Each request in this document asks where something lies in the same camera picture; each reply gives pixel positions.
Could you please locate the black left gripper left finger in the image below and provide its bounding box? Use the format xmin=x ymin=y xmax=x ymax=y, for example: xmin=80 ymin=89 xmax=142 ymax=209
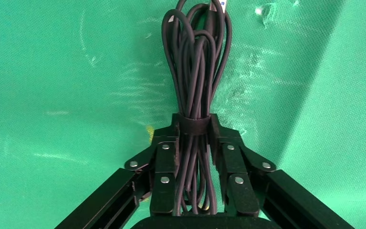
xmin=55 ymin=113 xmax=181 ymax=229

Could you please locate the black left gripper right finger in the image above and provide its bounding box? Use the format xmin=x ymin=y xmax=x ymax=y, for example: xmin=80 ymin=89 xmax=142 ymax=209
xmin=210 ymin=113 xmax=356 ymax=229

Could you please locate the black data cable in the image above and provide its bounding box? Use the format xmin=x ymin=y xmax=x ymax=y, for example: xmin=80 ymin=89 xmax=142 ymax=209
xmin=161 ymin=0 xmax=233 ymax=217

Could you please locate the green table cloth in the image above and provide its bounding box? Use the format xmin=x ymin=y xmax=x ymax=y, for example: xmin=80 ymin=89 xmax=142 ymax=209
xmin=0 ymin=0 xmax=366 ymax=229

